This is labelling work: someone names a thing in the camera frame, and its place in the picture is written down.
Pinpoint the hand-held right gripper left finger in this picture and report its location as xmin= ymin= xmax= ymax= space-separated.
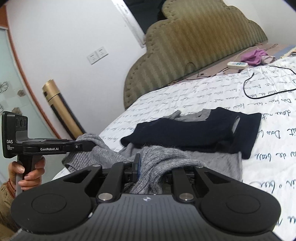
xmin=62 ymin=153 xmax=141 ymax=202

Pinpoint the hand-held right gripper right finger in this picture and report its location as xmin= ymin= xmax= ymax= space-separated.
xmin=171 ymin=165 xmax=232 ymax=202

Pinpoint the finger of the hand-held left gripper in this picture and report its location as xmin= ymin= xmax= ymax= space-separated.
xmin=74 ymin=140 xmax=97 ymax=152

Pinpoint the grey sweater with navy sleeves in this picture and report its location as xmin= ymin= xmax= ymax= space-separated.
xmin=62 ymin=107 xmax=262 ymax=195

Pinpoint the person's left hand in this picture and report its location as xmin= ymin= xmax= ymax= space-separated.
xmin=9 ymin=157 xmax=46 ymax=191

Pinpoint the gold and black chair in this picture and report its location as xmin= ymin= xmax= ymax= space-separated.
xmin=42 ymin=79 xmax=85 ymax=140

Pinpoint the frosted glass door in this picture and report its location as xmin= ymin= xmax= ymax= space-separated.
xmin=0 ymin=5 xmax=61 ymax=142

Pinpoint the white script-printed bed sheet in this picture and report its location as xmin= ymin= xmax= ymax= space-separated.
xmin=52 ymin=56 xmax=296 ymax=241

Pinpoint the white power strip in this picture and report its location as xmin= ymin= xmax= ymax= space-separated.
xmin=227 ymin=61 xmax=249 ymax=70

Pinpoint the olive padded headboard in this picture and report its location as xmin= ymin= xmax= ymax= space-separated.
xmin=124 ymin=0 xmax=269 ymax=110

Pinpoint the purple cloth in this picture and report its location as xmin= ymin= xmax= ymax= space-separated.
xmin=240 ymin=49 xmax=269 ymax=67

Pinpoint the black cable by headboard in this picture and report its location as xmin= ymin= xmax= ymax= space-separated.
xmin=184 ymin=61 xmax=208 ymax=80

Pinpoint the long black cable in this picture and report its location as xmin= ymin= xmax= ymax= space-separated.
xmin=243 ymin=65 xmax=296 ymax=98

